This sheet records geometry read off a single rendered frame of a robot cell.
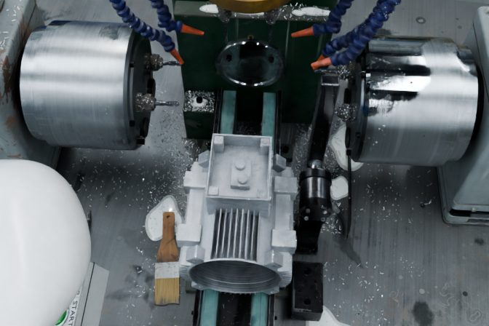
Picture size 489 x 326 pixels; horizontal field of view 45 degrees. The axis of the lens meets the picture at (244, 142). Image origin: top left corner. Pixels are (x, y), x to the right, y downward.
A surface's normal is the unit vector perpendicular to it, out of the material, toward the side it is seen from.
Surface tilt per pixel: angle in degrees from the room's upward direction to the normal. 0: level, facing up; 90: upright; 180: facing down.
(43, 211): 22
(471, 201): 90
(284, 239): 0
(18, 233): 9
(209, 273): 39
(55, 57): 17
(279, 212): 0
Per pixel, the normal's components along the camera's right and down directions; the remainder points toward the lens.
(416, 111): -0.04, 0.24
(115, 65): -0.02, -0.22
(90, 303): 0.84, -0.25
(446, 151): -0.06, 0.74
